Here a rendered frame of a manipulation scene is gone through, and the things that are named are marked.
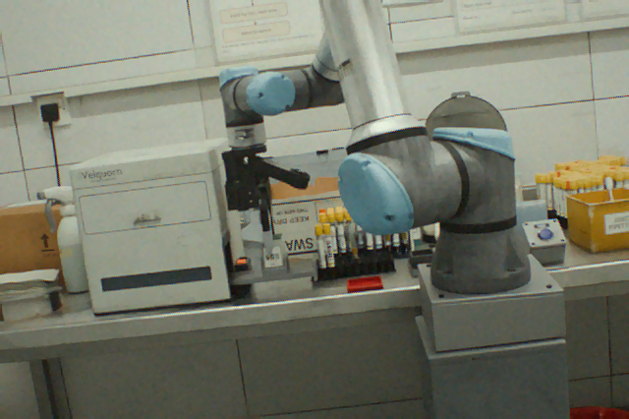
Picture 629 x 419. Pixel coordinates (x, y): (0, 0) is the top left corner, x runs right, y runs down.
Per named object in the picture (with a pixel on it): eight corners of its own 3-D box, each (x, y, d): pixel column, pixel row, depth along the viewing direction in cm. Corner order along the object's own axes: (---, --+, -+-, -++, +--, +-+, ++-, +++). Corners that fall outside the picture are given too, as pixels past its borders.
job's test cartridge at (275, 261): (264, 273, 155) (259, 242, 154) (266, 268, 160) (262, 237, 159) (285, 271, 155) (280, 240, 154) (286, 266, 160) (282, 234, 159)
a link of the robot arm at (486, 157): (535, 212, 116) (531, 121, 113) (465, 231, 110) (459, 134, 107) (481, 202, 126) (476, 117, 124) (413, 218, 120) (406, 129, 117)
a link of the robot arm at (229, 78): (227, 68, 145) (210, 71, 153) (236, 127, 147) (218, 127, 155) (265, 63, 149) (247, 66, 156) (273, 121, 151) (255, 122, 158)
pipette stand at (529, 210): (501, 256, 163) (497, 209, 161) (499, 248, 169) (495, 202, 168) (550, 252, 161) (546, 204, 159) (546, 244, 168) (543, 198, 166)
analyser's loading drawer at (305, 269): (212, 292, 155) (208, 267, 155) (217, 283, 162) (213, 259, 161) (316, 280, 155) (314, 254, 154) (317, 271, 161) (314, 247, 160)
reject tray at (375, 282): (347, 292, 151) (347, 288, 150) (347, 283, 157) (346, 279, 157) (383, 288, 150) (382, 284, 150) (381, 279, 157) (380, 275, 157)
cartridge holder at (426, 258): (413, 276, 156) (411, 259, 155) (408, 266, 165) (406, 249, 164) (439, 273, 156) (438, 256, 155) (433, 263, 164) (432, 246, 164)
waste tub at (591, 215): (592, 254, 155) (588, 205, 153) (567, 241, 168) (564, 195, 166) (656, 245, 155) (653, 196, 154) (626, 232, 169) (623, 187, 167)
